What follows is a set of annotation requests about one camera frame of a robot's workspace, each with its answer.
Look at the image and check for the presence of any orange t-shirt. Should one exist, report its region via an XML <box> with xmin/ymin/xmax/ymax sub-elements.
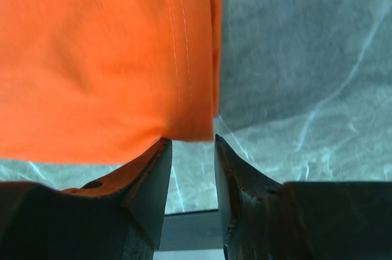
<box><xmin>1</xmin><ymin>0</ymin><xmax>222</xmax><ymax>164</ymax></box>

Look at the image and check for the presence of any black base beam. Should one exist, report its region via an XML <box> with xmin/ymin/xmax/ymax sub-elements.
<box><xmin>159</xmin><ymin>209</ymin><xmax>223</xmax><ymax>251</ymax></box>

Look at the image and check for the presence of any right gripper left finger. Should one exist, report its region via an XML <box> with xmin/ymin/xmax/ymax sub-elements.
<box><xmin>62</xmin><ymin>139</ymin><xmax>172</xmax><ymax>250</ymax></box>

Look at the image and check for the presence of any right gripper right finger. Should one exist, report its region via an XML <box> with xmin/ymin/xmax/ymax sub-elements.
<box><xmin>214</xmin><ymin>135</ymin><xmax>281</xmax><ymax>251</ymax></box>

